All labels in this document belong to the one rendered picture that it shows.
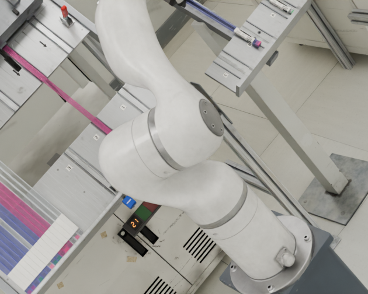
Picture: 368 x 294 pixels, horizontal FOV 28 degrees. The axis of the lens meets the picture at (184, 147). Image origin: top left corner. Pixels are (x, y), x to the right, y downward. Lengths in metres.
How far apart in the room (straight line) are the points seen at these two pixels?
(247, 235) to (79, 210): 0.70
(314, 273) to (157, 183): 0.38
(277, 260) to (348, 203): 1.10
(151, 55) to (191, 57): 2.58
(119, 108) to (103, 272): 0.60
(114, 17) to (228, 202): 0.38
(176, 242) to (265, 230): 1.10
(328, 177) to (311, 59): 0.85
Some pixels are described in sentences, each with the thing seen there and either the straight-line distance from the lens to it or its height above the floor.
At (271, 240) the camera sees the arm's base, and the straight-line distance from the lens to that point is 1.39.
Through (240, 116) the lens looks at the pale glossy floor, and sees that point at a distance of 3.19.
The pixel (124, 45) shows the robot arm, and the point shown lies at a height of 1.21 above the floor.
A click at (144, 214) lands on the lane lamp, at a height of 0.65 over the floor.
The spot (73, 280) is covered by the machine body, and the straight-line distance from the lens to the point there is 2.33.
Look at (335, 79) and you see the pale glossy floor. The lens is 3.01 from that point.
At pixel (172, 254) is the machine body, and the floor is 0.24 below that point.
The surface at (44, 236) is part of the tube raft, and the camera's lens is 1.95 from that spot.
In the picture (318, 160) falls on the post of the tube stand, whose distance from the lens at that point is 2.43.
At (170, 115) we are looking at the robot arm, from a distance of 1.20.
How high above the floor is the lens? 1.69
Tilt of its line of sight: 31 degrees down
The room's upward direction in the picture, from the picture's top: 43 degrees counter-clockwise
